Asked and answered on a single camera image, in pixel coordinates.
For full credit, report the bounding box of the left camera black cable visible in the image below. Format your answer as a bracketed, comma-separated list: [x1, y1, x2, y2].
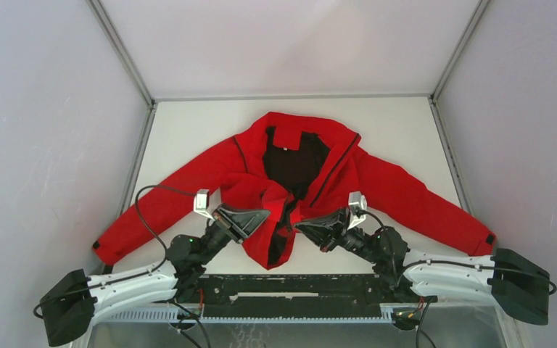
[32, 184, 198, 320]

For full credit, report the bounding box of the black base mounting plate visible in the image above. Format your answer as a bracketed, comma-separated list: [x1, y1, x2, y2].
[175, 274, 421, 317]

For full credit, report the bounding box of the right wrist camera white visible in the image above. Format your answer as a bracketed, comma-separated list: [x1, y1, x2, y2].
[347, 191, 368, 230]

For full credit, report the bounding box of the red jacket black lining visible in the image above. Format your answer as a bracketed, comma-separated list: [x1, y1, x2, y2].
[92, 112, 496, 270]

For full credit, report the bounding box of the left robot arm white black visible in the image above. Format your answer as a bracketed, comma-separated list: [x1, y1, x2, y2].
[33, 204, 271, 347]

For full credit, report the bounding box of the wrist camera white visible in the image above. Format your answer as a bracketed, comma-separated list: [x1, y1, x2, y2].
[193, 189, 213, 220]
[347, 191, 368, 230]

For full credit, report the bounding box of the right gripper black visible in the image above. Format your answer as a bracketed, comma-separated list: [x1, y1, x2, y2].
[294, 207, 379, 265]

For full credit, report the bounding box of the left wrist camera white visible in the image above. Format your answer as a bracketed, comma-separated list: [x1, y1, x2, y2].
[193, 189, 213, 220]

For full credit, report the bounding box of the white slotted cable duct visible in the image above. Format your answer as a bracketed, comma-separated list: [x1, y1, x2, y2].
[103, 306, 416, 323]

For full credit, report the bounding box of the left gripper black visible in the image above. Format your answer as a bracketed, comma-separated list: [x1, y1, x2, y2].
[197, 202, 271, 265]

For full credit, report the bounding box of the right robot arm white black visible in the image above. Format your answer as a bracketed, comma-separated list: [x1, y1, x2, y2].
[294, 208, 557, 326]

